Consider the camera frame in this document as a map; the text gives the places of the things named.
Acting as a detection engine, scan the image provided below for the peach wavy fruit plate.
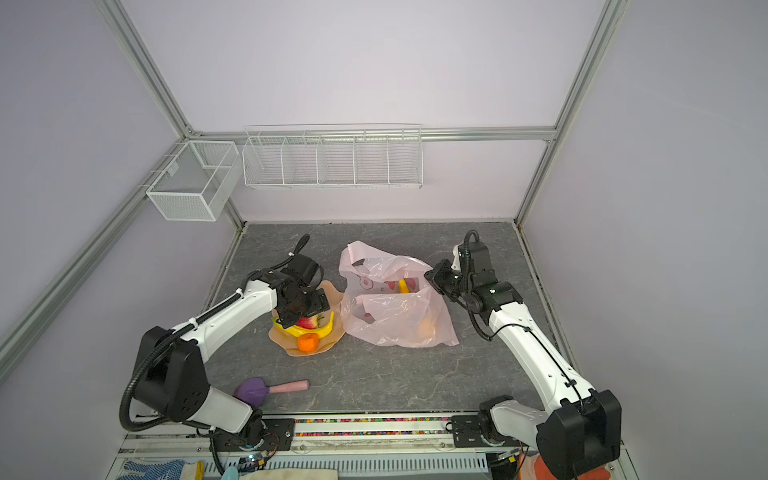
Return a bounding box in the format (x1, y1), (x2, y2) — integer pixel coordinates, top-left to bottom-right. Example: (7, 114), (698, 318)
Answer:
(268, 280), (345, 357)

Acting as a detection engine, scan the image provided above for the long white wire basket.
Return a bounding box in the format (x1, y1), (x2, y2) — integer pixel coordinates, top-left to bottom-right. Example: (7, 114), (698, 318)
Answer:
(242, 123), (424, 188)

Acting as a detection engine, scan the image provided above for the orange tangerine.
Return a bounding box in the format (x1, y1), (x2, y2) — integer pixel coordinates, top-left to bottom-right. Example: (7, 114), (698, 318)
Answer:
(297, 333), (320, 354)

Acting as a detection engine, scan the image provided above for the purple pink scoop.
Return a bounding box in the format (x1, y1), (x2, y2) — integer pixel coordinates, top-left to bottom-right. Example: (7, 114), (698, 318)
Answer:
(233, 377), (310, 408)

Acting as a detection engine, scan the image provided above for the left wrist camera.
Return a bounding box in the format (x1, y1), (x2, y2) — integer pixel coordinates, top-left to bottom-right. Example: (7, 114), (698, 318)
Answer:
(283, 254), (324, 289)

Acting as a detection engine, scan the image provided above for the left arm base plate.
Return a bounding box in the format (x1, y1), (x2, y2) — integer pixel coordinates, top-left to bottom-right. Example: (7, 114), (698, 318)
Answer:
(212, 417), (295, 452)

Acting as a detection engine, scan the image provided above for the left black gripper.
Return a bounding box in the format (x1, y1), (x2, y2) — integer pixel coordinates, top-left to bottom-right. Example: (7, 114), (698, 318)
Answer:
(279, 287), (331, 328)

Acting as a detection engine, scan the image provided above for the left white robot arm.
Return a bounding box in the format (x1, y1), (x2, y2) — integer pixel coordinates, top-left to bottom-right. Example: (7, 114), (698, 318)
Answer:
(118, 270), (330, 449)

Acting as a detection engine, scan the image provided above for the blue white cloth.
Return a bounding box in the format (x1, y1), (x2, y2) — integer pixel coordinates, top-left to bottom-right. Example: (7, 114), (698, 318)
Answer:
(118, 460), (186, 480)

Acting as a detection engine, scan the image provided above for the pink plastic bag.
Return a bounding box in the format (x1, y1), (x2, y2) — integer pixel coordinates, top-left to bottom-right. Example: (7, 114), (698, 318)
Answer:
(339, 241), (459, 348)

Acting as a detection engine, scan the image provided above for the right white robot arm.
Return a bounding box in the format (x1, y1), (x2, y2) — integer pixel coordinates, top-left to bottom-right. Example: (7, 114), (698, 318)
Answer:
(425, 230), (622, 479)

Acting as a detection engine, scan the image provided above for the orange glove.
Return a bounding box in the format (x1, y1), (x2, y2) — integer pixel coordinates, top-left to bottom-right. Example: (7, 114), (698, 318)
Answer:
(517, 455), (611, 480)

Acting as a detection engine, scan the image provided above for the small white mesh basket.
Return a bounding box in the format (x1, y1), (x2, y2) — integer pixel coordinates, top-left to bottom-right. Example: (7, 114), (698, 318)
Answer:
(146, 140), (243, 222)

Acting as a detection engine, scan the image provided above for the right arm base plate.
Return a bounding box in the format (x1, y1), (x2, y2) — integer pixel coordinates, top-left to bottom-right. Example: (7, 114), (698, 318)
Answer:
(446, 412), (494, 448)

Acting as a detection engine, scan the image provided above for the black corrugated cable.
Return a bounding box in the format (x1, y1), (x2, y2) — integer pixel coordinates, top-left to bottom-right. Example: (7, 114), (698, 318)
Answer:
(118, 335), (181, 433)

